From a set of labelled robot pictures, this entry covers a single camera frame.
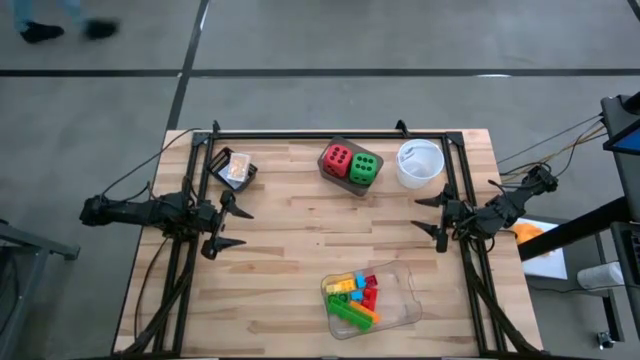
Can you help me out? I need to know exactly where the black mesh basket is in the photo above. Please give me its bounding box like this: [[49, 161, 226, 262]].
[[206, 146, 259, 194]]

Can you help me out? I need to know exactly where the orange cloth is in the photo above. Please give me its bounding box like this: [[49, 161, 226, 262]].
[[513, 222, 546, 246]]

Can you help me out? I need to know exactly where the long green toy brick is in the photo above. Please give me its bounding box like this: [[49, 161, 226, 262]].
[[327, 298, 375, 334]]

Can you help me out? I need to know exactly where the clear plastic bin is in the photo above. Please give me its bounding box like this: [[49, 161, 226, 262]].
[[319, 259, 424, 341]]

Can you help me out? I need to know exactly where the thin cable bundle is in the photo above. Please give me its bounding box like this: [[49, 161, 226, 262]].
[[496, 113, 609, 184]]

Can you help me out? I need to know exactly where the blue screen tablet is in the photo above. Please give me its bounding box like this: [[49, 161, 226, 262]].
[[602, 117, 640, 156]]

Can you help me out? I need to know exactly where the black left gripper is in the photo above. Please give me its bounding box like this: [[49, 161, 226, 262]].
[[197, 190, 255, 261]]

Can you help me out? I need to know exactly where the green foam die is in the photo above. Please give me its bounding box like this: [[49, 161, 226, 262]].
[[348, 151, 380, 187]]

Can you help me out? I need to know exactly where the black diagonal bar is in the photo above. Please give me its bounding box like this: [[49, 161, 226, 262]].
[[517, 196, 631, 262]]

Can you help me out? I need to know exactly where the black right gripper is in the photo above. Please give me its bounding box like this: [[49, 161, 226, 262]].
[[410, 183, 477, 254]]

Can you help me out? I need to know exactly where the grey translucent bin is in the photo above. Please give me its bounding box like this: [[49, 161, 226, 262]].
[[317, 135, 385, 198]]

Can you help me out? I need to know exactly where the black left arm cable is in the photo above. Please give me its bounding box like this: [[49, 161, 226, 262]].
[[99, 128, 201, 199]]

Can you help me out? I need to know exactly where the white board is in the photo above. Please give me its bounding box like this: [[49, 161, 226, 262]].
[[514, 217, 569, 281]]

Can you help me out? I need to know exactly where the black metal table frame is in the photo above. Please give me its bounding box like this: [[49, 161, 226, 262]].
[[119, 119, 541, 357]]

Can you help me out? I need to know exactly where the grey metal cart frame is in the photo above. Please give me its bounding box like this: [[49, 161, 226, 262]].
[[0, 214, 81, 360]]

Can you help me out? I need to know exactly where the grey paper roll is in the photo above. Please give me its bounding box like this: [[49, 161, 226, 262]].
[[577, 260, 626, 291]]

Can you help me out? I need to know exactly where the dark grey desk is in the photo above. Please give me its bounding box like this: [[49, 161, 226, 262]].
[[599, 92, 640, 224]]

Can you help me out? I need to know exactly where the white plastic bucket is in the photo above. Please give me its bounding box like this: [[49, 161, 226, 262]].
[[395, 138, 446, 191]]

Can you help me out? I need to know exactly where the person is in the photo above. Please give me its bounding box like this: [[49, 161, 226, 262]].
[[10, 0, 122, 45]]

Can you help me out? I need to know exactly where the red foam die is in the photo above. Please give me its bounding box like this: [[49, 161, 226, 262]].
[[322, 143, 355, 180]]

